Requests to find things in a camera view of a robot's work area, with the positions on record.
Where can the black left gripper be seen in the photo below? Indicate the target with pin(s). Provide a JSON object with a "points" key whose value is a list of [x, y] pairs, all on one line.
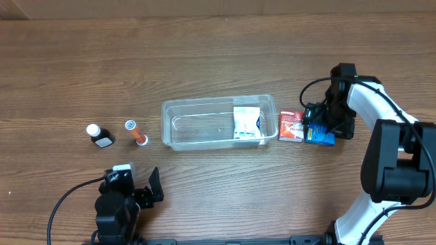
{"points": [[152, 197]]}

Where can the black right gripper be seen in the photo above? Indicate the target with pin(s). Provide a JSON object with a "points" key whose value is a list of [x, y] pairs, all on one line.
{"points": [[345, 129]]}

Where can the blue medicine box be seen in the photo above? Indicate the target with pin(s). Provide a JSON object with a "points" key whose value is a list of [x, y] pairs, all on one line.
{"points": [[318, 134]]}

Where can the red caplets box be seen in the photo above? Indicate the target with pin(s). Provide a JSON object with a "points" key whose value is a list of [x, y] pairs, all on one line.
{"points": [[290, 126]]}

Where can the orange tablet tube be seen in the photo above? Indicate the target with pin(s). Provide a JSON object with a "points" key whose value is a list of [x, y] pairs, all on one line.
{"points": [[140, 138]]}

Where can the dark syrup bottle white cap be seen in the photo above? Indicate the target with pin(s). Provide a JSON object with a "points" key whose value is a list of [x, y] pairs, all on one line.
{"points": [[100, 136]]}

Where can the white medicine box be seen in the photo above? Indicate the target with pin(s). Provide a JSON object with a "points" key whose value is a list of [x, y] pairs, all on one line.
{"points": [[246, 123]]}

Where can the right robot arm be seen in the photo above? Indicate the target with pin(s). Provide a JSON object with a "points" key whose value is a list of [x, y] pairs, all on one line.
{"points": [[398, 169]]}

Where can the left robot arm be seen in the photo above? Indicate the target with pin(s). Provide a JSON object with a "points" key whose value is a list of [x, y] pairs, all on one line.
{"points": [[119, 205]]}

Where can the clear plastic container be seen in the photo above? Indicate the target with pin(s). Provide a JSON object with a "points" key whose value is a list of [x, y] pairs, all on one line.
{"points": [[208, 123]]}

